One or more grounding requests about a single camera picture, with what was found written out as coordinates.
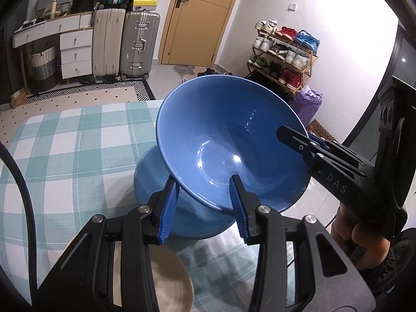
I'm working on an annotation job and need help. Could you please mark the right hand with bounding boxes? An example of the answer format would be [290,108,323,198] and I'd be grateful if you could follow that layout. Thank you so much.
[331,203,390,270]

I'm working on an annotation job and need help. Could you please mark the wooden shoe rack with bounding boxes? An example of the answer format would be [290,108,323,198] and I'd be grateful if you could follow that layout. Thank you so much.
[246,20,320,97]

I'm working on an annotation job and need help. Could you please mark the patterned floor rug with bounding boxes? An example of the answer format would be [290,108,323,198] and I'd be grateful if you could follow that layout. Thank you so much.
[1,80,155,144]

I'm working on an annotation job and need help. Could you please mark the beige suitcase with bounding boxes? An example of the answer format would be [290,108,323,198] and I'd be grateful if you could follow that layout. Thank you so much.
[92,9,126,77]

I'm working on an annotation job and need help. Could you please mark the silver suitcase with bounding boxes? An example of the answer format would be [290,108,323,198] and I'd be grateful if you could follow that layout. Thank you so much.
[119,10,160,80]

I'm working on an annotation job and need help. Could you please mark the dark blue bowl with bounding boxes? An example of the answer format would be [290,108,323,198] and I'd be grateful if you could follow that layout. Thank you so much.
[156,75,310,213]

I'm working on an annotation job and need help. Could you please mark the white drawer desk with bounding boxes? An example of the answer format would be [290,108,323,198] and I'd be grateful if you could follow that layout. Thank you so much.
[13,11,93,79]

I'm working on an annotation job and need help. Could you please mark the woven laundry basket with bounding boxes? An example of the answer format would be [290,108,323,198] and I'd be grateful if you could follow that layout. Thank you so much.
[29,41,59,94]

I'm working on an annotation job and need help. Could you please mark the black cable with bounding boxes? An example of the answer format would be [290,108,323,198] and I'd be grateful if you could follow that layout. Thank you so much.
[0,141,38,306]

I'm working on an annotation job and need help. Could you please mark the beige plate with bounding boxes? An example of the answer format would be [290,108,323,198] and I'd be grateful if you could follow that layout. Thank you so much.
[111,242,195,312]

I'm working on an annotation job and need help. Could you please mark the purple rolled mat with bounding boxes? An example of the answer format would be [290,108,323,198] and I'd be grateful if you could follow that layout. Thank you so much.
[290,85,323,126]

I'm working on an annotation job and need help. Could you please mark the wooden door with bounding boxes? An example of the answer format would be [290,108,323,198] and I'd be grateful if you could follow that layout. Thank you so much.
[155,0,238,67]

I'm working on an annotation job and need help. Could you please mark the teal checked tablecloth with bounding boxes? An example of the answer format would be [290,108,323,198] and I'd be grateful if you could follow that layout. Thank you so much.
[9,101,258,311]

